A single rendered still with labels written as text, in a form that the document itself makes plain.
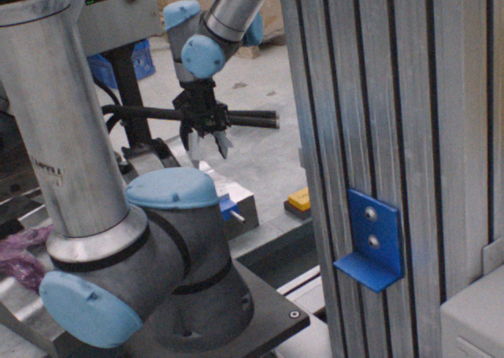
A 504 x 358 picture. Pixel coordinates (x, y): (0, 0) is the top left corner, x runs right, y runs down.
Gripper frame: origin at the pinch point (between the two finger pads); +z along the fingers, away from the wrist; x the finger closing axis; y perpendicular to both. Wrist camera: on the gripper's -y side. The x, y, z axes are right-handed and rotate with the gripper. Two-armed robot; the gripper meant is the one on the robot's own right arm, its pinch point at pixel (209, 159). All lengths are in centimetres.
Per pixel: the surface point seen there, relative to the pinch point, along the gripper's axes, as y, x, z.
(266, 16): -319, 215, 73
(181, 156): -25.4, 3.7, 9.4
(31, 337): 5, -48, 19
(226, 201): 2.2, 1.0, 10.6
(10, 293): -3.8, -48.2, 12.6
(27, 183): -75, -28, 23
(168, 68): -363, 143, 102
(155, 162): -26.6, -3.2, 8.8
